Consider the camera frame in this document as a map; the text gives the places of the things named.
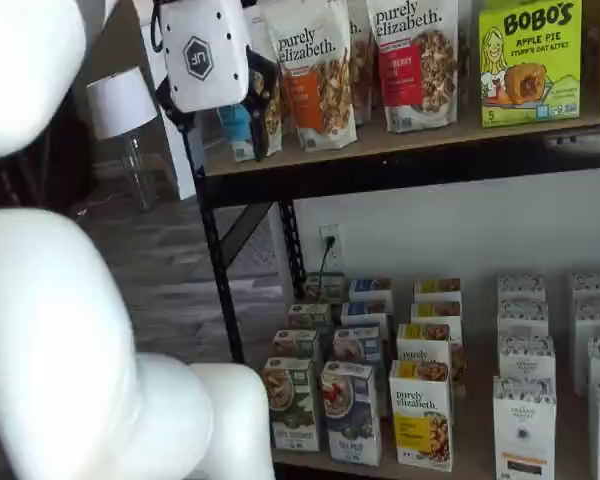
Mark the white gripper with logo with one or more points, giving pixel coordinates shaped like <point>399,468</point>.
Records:
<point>205,55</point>

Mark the blue and white oatmeal box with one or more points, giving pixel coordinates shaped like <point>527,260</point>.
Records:
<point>357,345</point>
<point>370,289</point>
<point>350,415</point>
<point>365,314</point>

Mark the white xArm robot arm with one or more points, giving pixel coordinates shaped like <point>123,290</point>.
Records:
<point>55,325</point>

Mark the black metal shelf, wooden boards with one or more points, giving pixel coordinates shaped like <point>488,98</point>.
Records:
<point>380,180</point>

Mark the green apple cinnamon oatmeal box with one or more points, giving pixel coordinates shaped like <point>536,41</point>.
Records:
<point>325,286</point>
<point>307,316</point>
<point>295,345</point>
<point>290,405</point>

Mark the yellow white granola box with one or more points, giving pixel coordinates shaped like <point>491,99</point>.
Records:
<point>420,420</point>
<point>436,310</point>
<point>425,342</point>
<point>437,287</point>

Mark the green Bobo's apple pie box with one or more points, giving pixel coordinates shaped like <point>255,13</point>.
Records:
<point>530,65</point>

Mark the blue label granola bag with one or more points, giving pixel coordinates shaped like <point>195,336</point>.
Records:
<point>235,130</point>

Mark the orange label granola bag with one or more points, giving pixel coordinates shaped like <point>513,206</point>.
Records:
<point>362,65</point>
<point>315,85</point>

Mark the white shade table lamp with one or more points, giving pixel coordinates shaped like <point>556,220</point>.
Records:
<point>122,102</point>

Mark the red label granola bag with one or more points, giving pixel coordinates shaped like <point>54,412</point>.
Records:
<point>415,65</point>

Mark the white wall outlet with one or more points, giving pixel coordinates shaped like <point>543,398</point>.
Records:
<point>337,231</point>

